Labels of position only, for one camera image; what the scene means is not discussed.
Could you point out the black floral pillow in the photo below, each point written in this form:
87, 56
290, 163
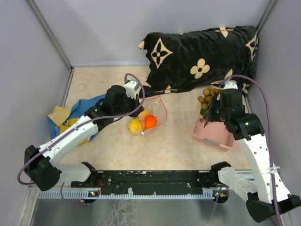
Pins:
180, 62

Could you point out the orange persimmon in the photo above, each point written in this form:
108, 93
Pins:
150, 121

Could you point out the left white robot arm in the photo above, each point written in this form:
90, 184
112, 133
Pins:
42, 164

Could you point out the orange peach fruit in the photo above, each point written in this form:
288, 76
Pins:
144, 113

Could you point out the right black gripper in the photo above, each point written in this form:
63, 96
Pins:
215, 100

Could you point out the yellow blue cartoon bag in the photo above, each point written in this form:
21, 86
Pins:
62, 118

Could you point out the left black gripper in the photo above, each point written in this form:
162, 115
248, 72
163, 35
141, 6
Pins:
135, 102

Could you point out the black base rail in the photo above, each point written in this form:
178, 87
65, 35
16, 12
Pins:
163, 182

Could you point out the brown longan bunch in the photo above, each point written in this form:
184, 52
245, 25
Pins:
205, 101

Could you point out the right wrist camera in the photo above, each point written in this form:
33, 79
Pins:
229, 85

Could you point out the pink plastic basket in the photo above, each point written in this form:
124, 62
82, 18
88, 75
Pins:
213, 134

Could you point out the clear zip top bag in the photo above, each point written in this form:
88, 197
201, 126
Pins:
157, 108

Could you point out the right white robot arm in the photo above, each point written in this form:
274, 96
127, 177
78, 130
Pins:
267, 196

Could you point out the yellow lemon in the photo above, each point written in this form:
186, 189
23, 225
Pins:
135, 127

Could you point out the blue cloth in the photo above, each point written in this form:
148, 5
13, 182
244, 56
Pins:
87, 103

